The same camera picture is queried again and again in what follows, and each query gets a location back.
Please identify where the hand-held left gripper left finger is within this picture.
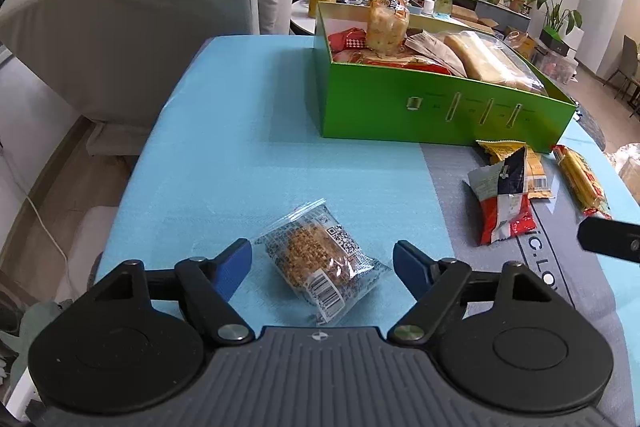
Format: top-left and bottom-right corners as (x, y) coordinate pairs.
(97, 238), (256, 348)

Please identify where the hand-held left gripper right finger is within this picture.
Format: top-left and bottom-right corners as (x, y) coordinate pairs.
(385, 240), (568, 349)

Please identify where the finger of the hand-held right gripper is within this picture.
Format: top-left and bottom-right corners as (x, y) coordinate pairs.
(576, 217), (640, 264)

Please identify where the long yellow red packet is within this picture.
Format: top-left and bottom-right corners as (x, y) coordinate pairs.
(551, 145), (613, 220)

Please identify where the clear brown cake packet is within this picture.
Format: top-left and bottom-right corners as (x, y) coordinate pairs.
(253, 202), (392, 327)

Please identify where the red white blue snack packet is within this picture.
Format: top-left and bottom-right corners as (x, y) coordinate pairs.
(467, 147), (538, 248)

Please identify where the green cardboard box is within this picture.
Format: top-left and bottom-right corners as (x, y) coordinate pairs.
(312, 2), (578, 154)

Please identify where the clear bread packet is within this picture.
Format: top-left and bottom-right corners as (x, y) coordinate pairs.
(442, 31), (548, 95)

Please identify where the brown paper snack packet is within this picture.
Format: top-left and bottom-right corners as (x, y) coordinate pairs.
(404, 31), (468, 78)

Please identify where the clear bag of buns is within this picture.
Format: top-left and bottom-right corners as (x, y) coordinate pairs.
(365, 0), (410, 56)

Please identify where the grey table mat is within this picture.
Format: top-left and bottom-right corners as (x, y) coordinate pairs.
(417, 139), (633, 427)

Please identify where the clear storage box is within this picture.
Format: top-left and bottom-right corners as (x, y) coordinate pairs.
(540, 54), (578, 85)

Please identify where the grey dining chair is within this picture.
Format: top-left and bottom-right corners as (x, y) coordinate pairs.
(607, 34), (640, 102)

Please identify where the yellow and red snack packet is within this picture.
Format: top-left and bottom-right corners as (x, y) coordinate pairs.
(332, 49), (453, 75)

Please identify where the black and green box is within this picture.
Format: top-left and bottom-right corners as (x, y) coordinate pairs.
(537, 27), (571, 58)

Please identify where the red round cake packet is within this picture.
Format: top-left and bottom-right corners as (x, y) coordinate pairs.
(327, 28), (368, 62)

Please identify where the large leaf potted plant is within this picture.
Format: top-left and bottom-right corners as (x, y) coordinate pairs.
(530, 0), (583, 32)

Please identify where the white round table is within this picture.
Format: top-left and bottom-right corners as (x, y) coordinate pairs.
(290, 0), (321, 35)

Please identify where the open cardboard box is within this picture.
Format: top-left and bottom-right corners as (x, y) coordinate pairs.
(450, 4), (501, 32)

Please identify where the beige sofa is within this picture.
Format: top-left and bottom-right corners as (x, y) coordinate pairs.
(0, 0), (296, 158)

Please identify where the white cable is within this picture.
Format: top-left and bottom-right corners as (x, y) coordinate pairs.
(0, 142), (71, 268)

